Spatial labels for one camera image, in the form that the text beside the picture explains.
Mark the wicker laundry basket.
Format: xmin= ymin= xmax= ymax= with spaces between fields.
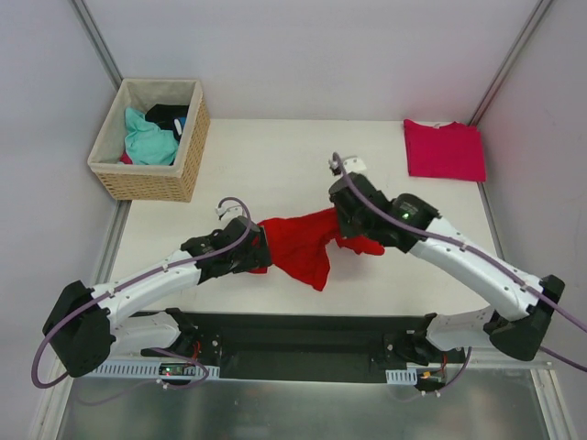
xmin=87 ymin=79 xmax=210 ymax=202

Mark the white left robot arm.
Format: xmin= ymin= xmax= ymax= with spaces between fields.
xmin=42 ymin=216 xmax=271 ymax=378

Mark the left slotted cable duct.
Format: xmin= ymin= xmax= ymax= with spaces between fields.
xmin=83 ymin=360 xmax=205 ymax=381

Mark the black printed t shirt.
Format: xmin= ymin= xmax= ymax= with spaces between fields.
xmin=145 ymin=104 xmax=189 ymax=140

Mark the magenta t shirt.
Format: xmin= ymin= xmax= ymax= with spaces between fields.
xmin=403 ymin=119 xmax=487 ymax=182

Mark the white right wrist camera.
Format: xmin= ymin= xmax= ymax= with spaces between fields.
xmin=328 ymin=156 xmax=367 ymax=175

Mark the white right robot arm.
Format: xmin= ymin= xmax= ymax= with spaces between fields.
xmin=328 ymin=172 xmax=565 ymax=366

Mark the left aluminium corner post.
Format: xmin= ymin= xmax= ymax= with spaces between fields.
xmin=70 ymin=0 xmax=123 ymax=89

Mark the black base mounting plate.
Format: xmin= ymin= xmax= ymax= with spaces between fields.
xmin=140 ymin=312 xmax=469 ymax=384

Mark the aluminium corner post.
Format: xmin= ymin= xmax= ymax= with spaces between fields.
xmin=70 ymin=0 xmax=123 ymax=89
xmin=468 ymin=0 xmax=557 ymax=126

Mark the red t shirt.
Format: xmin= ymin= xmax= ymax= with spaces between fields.
xmin=259 ymin=208 xmax=385 ymax=292

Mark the slotted cable duct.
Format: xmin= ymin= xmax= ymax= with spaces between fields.
xmin=385 ymin=368 xmax=418 ymax=386
xmin=83 ymin=360 xmax=205 ymax=381

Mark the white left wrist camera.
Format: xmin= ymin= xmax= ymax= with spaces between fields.
xmin=216 ymin=204 xmax=243 ymax=222

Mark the right slotted cable duct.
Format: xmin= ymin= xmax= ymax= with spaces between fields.
xmin=385 ymin=368 xmax=418 ymax=386

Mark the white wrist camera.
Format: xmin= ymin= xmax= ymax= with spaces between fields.
xmin=216 ymin=204 xmax=243 ymax=222
xmin=328 ymin=156 xmax=367 ymax=175

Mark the right aluminium corner post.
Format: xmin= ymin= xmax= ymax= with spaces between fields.
xmin=468 ymin=0 xmax=557 ymax=126

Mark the teal t shirt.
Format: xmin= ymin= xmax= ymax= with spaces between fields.
xmin=120 ymin=107 xmax=179 ymax=166

